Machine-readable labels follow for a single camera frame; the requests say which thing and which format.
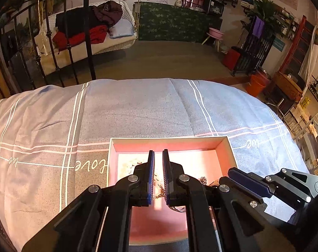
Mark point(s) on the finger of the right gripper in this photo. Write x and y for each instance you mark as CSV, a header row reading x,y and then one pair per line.
x,y
251,181
255,201

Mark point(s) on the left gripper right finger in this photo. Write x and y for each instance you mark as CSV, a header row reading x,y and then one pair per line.
x,y
218,220

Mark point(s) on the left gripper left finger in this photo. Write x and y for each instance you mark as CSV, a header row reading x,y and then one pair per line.
x,y
99,218

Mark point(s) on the pale green pink-lined box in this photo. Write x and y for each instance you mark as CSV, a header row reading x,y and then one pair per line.
x,y
201,157

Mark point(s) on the brown round stool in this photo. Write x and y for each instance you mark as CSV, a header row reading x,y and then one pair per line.
x,y
282,87

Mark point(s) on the orange bucket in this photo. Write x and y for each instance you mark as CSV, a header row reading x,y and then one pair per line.
x,y
255,86

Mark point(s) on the red bin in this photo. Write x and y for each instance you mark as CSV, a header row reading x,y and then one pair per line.
x,y
231,58

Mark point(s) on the black metal rack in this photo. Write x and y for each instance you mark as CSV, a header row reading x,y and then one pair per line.
x,y
253,51

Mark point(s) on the white stool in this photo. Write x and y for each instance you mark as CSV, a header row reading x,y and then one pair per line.
x,y
216,41

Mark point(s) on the pink basin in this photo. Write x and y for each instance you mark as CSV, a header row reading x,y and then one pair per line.
x,y
215,33

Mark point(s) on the purple hanging towel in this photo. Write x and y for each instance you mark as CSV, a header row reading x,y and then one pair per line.
x,y
258,27

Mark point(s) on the green patterned counter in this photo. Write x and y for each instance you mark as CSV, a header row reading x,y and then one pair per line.
x,y
159,22

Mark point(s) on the white ceramic vase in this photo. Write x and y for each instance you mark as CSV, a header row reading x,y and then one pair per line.
x,y
178,3

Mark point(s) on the red folded cloth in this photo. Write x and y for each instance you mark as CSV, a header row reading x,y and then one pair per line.
x,y
97,35

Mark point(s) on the light blue pillow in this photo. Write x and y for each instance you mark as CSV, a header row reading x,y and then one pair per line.
x,y
124,28

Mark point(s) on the dark maroon jacket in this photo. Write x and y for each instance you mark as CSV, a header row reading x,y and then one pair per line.
x,y
108,13

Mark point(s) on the black iron bed frame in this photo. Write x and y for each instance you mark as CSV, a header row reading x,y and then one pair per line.
x,y
25,35

